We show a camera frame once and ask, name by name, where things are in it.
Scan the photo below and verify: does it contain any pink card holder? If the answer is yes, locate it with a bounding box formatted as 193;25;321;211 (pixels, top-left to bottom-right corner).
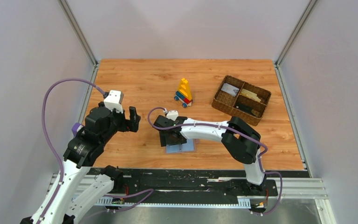
165;139;199;154

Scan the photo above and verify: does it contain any beige card with stripe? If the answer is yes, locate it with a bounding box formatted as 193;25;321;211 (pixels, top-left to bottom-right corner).
243;92;261;103

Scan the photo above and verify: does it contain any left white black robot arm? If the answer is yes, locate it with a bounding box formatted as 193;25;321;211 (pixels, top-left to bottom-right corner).
21;102;141;224

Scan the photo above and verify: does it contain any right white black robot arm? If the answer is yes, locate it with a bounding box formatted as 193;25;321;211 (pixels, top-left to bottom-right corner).
149;115;265;186

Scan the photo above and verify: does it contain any purple box with card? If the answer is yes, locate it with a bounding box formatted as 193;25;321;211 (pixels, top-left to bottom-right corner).
71;123;84;137

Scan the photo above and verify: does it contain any white card in basket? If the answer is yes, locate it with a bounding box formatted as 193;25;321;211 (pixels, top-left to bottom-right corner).
220;83;240;97

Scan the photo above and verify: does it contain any black card in basket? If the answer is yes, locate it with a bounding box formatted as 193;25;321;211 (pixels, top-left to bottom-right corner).
235;103;255;116

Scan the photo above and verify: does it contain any gold card in basket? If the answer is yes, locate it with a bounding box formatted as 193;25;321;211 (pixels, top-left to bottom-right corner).
240;89;261;102

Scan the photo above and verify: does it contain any colourful toy block car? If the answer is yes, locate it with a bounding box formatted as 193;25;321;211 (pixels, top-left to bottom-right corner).
174;78;193;108

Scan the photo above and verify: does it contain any woven brown divided basket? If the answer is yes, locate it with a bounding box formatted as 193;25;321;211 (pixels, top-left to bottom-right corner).
212;75;272;126

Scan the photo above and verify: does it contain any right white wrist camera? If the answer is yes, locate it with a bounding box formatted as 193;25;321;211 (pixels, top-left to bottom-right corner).
165;110;179;121

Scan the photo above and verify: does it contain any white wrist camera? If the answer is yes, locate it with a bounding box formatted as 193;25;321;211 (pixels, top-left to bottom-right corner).
103;90;124;113
165;110;179;121

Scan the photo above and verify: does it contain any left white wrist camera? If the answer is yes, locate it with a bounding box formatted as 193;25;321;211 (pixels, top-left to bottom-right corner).
103;90;124;113

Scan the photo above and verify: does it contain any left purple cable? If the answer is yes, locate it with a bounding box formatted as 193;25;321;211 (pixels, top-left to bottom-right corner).
38;78;154;222

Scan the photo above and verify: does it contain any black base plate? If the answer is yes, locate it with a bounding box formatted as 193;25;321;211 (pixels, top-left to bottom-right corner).
111;168;279;202

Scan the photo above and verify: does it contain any slotted aluminium rail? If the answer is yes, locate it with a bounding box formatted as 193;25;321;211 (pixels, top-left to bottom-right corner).
95;196;251;209

